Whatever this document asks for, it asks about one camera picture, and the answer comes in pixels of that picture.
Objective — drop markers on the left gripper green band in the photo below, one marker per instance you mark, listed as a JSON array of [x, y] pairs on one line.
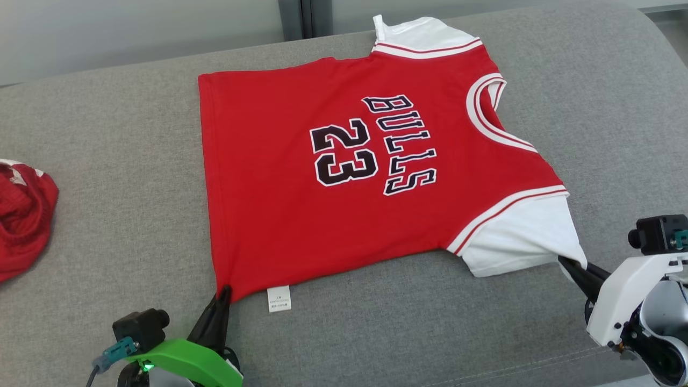
[[193, 363]]

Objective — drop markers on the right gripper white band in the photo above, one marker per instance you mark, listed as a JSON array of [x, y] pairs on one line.
[[623, 295]]

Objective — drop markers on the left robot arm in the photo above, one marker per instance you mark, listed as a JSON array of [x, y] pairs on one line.
[[169, 379]]

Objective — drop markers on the grey metal partition post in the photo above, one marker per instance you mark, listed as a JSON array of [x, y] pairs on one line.
[[293, 19]]

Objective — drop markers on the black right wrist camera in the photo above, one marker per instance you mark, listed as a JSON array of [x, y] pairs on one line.
[[653, 234]]

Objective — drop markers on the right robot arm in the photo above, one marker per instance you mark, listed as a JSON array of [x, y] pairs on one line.
[[666, 312]]

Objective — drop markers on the red shorts with white stripe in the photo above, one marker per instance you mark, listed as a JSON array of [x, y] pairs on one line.
[[24, 215]]

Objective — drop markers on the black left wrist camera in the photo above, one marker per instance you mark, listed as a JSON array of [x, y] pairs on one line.
[[138, 329]]

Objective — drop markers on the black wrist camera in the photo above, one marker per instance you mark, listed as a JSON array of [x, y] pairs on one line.
[[653, 234], [138, 329]]

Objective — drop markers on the red Bulls 23 jersey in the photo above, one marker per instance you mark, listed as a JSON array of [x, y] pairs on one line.
[[269, 188]]

